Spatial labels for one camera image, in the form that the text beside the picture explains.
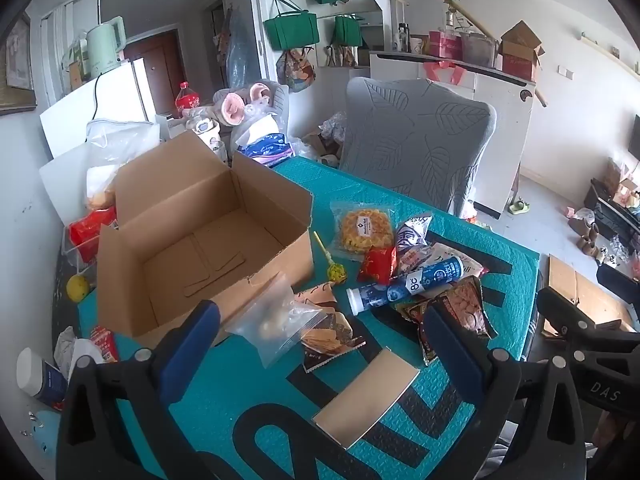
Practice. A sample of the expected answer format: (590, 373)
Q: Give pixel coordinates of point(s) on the grey leaf-pattern chair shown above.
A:
(415, 140)

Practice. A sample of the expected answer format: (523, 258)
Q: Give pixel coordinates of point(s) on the dark almond snack packet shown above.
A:
(465, 310)

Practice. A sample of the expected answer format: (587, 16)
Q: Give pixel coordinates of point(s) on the blue white plastic bag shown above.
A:
(265, 150)

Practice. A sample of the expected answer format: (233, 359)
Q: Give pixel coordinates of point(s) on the small red snack packet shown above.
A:
(377, 265)

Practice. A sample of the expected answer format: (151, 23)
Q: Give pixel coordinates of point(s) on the flat red packet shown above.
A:
(105, 345)

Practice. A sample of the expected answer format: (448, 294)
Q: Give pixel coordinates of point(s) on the white mug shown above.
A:
(417, 45)

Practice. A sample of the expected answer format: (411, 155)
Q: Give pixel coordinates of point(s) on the white red snack packet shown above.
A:
(445, 252)

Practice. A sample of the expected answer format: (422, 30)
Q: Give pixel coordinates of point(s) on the hanging clear plastic bag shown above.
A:
(240, 50)

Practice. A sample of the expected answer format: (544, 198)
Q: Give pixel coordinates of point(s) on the clear zip bag snack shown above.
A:
(270, 325)

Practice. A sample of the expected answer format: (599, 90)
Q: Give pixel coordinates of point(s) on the wall socket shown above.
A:
(565, 72)

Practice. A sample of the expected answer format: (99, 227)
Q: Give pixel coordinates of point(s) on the colourful nut snack packet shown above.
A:
(415, 312)

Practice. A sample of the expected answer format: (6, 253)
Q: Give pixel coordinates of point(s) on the red packaging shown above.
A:
(90, 232)

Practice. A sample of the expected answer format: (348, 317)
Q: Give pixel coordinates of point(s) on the clear waffle snack bag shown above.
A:
(360, 230)

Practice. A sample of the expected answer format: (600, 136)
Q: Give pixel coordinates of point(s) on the pink-eared plush toy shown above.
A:
(235, 105)

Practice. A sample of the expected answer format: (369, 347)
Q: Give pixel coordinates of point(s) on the television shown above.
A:
(635, 137)

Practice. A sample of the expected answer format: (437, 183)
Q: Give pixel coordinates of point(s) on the cardboard box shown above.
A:
(595, 295)
(200, 250)

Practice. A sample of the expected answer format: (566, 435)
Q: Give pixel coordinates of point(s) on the white fridge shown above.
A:
(115, 95)

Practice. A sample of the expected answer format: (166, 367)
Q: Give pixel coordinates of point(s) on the brown biscuit packet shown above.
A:
(327, 337)

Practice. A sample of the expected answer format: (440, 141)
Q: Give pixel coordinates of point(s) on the red-cap soda bottle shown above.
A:
(186, 97)

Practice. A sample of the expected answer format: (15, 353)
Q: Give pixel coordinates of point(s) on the grey storage container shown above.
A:
(480, 50)

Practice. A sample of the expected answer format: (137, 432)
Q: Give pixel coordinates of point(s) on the patterned cloth bag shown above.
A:
(296, 72)

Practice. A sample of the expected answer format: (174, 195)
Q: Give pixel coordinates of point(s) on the brown boots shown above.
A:
(585, 237)

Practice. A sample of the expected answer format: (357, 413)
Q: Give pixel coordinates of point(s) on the white foam board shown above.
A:
(60, 185)

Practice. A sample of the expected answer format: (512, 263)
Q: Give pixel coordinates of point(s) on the white printed cup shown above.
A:
(202, 127)

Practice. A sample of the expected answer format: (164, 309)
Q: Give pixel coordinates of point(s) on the wooden wall rail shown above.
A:
(610, 52)

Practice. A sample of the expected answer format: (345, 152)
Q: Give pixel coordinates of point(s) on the flattened cardboard box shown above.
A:
(595, 295)

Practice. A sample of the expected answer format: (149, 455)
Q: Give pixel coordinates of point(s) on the dark TV stand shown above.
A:
(612, 215)

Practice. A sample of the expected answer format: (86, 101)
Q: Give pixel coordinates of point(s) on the white jar blue label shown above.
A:
(37, 377)

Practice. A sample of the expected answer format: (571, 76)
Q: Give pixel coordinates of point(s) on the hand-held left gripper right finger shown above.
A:
(450, 355)

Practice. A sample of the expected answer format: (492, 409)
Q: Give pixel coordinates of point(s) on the silver purple snack packet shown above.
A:
(412, 240)

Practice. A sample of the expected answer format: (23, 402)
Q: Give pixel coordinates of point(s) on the green lollipop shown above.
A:
(336, 272)

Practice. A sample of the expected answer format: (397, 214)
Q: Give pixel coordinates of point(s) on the yellow lemon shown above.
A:
(78, 288)

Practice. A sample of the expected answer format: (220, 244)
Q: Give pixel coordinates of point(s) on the brown door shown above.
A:
(155, 70)

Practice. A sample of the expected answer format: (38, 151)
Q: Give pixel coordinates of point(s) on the blue tablet tube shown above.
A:
(400, 287)

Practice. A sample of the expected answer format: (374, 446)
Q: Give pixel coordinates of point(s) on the brown storage carton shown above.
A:
(520, 55)

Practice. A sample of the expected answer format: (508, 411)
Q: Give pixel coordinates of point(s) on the pink plastic bag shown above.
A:
(445, 71)

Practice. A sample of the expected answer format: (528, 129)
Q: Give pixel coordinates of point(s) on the bamboo pole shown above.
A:
(465, 10)

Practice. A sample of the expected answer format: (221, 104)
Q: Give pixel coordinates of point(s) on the green electric kettle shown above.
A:
(102, 50)

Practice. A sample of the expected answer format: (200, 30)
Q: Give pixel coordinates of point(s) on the teal printed table mat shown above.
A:
(260, 410)

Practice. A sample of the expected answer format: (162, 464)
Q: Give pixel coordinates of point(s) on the white cabinet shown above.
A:
(505, 125)

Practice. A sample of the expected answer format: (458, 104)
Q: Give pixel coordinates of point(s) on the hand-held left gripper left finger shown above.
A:
(192, 345)

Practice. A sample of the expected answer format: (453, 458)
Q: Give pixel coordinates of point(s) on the tall glass bottle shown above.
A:
(399, 15)

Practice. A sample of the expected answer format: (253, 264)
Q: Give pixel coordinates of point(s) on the framed picture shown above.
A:
(17, 65)

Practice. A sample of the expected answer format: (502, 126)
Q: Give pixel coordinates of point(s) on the green slippers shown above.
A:
(519, 206)

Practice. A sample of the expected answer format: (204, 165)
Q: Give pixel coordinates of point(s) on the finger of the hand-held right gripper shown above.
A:
(600, 355)
(565, 310)

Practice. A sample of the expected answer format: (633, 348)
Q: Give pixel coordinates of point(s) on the pink box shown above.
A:
(445, 45)

